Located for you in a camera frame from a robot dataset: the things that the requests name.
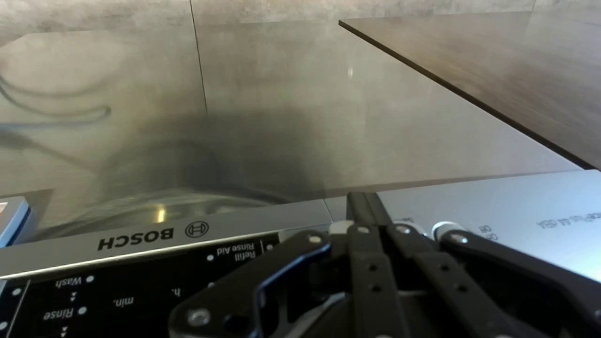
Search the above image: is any stainless steel dishwasher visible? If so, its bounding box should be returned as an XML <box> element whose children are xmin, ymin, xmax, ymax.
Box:
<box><xmin>0</xmin><ymin>21</ymin><xmax>601</xmax><ymax>338</ymax></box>

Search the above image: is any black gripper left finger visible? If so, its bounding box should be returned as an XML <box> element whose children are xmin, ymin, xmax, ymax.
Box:
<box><xmin>168</xmin><ymin>190</ymin><xmax>402</xmax><ymax>338</ymax></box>

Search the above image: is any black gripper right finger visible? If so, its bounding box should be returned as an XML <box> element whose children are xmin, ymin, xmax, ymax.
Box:
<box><xmin>367</xmin><ymin>190</ymin><xmax>601</xmax><ymax>338</ymax></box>

